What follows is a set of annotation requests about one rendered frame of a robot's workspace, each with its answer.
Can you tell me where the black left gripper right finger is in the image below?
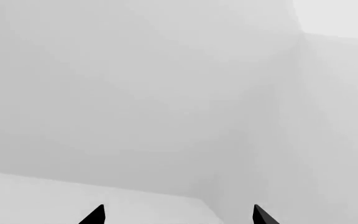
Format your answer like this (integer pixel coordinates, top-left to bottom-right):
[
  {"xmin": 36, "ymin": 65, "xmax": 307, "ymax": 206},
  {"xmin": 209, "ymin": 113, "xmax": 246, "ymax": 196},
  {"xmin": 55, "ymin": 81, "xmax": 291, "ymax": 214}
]
[{"xmin": 252, "ymin": 203, "xmax": 281, "ymax": 224}]

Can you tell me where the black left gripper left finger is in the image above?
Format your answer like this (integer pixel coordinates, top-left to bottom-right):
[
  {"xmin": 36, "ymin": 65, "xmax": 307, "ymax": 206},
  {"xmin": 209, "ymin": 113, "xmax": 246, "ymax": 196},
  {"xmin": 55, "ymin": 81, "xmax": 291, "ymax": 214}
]
[{"xmin": 78, "ymin": 203, "xmax": 106, "ymax": 224}]

